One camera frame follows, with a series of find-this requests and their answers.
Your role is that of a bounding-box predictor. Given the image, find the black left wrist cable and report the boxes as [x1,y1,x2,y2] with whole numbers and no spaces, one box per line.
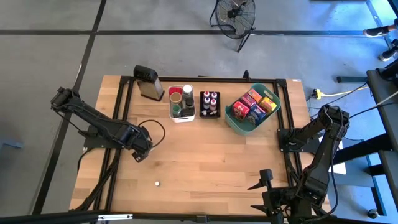
[138,119,166,149]

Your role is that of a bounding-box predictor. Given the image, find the orange cereal box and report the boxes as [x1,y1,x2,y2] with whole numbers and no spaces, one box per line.
[248,88,263,103]

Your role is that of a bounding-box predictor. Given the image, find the yellow cereal box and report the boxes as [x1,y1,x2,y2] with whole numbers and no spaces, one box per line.
[259,96,277,114]

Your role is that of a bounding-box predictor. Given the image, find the small black mesh basket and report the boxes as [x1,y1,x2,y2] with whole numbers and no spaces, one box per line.
[200,90,221,119]

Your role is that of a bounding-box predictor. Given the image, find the yellow extension cord plug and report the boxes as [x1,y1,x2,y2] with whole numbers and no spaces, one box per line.
[312,86,371,100]

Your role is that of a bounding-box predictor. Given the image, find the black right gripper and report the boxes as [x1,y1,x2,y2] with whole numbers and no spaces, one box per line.
[248,169,301,224]

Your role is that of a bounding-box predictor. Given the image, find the metal box grater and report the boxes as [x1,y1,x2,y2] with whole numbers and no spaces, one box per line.
[133,64,165,102]

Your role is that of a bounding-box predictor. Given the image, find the black aluminium crossbeam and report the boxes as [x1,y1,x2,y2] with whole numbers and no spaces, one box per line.
[0,210,398,224]

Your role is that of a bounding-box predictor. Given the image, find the silver metal bracket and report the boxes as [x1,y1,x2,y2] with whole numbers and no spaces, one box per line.
[98,213,134,222]

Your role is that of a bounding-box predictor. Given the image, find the black metal workstation frame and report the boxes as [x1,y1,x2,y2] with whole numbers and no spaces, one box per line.
[320,58,398,217]

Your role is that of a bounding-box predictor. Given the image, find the grey metal floor foot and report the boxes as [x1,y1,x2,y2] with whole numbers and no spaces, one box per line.
[0,139,24,149]
[336,75,368,84]

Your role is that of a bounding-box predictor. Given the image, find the black aluminium table frame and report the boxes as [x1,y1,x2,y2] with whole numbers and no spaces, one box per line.
[70,74,332,218]

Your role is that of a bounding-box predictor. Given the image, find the black floor fan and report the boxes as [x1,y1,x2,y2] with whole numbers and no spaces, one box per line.
[208,0,256,53]

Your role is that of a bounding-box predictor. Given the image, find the green plastic bin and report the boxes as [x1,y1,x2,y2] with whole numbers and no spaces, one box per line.
[224,82,282,136]

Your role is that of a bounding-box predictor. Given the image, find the white plastic bin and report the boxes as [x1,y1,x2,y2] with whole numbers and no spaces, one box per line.
[168,84,196,123]

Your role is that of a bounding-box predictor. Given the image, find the blue Frosted Flakes cereal box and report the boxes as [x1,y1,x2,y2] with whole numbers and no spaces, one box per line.
[246,104,267,126]

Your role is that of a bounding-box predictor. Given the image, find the pink cereal box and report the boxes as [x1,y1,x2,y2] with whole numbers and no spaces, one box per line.
[241,93,257,108]

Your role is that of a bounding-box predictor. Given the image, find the person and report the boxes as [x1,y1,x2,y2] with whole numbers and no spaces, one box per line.
[363,18,398,62]

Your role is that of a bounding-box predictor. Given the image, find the red Froot Loops cereal box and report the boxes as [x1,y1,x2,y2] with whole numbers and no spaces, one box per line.
[231,101,251,121]

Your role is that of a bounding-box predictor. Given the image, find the white paper sign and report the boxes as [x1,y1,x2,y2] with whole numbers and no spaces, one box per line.
[334,138,346,175]

